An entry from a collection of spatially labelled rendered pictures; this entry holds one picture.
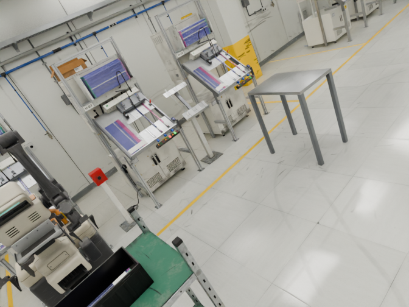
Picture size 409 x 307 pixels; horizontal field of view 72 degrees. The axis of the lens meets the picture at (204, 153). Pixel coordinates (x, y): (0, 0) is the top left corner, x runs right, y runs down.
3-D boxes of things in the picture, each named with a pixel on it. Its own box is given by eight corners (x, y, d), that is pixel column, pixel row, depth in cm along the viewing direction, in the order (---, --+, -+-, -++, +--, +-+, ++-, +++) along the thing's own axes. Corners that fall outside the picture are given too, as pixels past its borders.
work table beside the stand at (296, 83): (322, 165, 275) (299, 91, 242) (270, 153, 334) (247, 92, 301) (348, 141, 291) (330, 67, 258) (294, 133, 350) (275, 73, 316)
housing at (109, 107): (140, 97, 367) (139, 89, 355) (108, 117, 346) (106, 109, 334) (136, 94, 370) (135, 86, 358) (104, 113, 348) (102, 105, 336)
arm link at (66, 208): (64, 191, 152) (50, 201, 149) (62, 187, 142) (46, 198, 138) (79, 208, 152) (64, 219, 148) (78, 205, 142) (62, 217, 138)
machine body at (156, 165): (188, 167, 396) (168, 130, 370) (150, 199, 366) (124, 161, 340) (166, 161, 448) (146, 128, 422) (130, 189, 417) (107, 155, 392)
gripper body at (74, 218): (88, 216, 148) (79, 206, 148) (71, 230, 143) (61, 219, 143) (88, 217, 154) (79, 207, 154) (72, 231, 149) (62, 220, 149)
